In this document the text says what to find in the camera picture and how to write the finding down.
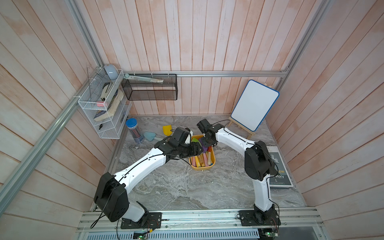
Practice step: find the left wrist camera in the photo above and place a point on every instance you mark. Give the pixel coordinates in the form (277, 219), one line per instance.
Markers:
(189, 137)

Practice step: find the Twins story book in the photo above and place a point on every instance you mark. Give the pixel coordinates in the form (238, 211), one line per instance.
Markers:
(283, 179)

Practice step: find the large yellow plastic scoop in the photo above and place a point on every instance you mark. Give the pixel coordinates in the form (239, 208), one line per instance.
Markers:
(197, 162)

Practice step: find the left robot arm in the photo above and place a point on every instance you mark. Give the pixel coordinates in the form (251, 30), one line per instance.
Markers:
(113, 190)

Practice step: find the book on wire shelf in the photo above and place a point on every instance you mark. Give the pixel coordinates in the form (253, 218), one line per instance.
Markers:
(109, 113)

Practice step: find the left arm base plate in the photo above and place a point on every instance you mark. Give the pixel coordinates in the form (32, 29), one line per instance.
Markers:
(148, 221)

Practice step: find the red square shovel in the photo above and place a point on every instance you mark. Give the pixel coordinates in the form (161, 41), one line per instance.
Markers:
(209, 155)

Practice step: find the light green box on basket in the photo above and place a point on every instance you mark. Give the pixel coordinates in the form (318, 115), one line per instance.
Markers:
(142, 79)

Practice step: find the yellow square shovel wooden handle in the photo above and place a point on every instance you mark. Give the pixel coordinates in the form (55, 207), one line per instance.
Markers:
(167, 130)

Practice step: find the yellow plastic storage box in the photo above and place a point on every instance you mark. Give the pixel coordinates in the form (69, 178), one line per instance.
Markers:
(213, 156)

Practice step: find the black wire basket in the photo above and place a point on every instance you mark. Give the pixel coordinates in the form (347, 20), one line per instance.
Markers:
(144, 91)

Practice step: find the green shovel wooden handle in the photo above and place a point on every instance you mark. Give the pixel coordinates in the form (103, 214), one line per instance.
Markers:
(200, 157)

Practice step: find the white wire shelf rack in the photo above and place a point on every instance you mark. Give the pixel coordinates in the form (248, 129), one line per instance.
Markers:
(97, 96)

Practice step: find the grey round bowl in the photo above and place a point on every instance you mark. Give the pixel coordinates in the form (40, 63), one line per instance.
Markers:
(111, 71)

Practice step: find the white board blue frame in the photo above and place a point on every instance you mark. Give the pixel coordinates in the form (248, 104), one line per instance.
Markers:
(254, 104)

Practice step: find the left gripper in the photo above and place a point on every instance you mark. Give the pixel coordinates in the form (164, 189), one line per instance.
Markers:
(195, 150)

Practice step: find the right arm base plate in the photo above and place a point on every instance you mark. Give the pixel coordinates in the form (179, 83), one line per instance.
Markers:
(259, 218)

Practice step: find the aluminium front rail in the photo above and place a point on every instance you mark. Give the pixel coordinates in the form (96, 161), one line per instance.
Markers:
(208, 219)

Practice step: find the light blue plastic shovel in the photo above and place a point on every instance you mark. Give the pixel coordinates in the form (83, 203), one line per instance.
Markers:
(149, 136)

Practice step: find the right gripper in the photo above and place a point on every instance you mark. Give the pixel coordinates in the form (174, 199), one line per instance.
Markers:
(205, 144)

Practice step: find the wooden easel stand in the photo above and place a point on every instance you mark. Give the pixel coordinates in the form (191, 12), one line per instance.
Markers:
(232, 121)

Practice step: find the blue lid pencil jar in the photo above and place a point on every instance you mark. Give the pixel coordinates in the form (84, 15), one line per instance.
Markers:
(132, 125)

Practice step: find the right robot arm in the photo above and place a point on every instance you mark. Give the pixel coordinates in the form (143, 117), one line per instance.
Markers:
(258, 163)

